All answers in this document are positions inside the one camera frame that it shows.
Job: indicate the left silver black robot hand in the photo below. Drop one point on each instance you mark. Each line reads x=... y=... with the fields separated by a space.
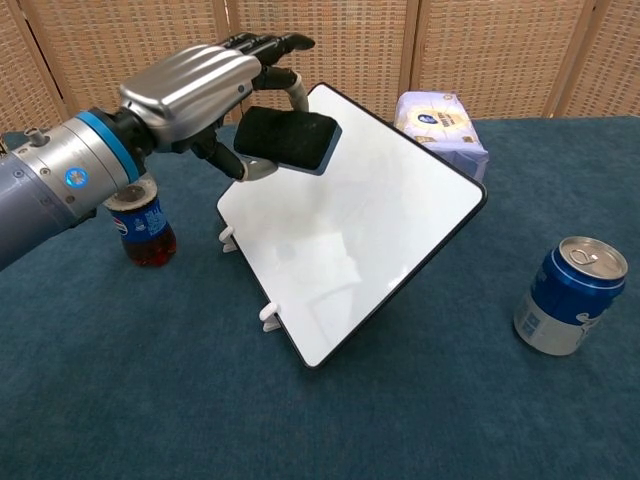
x=195 y=90

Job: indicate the black rectangular block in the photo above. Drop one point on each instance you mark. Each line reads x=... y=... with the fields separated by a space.
x=287 y=135

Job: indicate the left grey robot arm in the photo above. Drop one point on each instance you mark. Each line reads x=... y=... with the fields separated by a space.
x=50 y=170

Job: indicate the blue-capped drink bottle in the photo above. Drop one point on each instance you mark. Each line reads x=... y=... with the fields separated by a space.
x=145 y=230

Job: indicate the small white plastic knob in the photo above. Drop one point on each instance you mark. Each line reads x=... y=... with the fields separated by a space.
x=270 y=317
x=228 y=237

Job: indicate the white rectangular board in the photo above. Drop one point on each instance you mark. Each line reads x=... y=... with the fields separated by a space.
x=360 y=225

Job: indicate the white tissue pack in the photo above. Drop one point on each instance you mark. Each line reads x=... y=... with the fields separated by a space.
x=440 y=130

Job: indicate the woven wicker folding screen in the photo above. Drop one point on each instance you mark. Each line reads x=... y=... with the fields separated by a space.
x=475 y=50

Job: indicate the blue felt table cover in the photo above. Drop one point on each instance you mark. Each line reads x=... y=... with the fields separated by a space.
x=150 y=390

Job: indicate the blue drink can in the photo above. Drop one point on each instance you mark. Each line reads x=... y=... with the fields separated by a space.
x=570 y=300

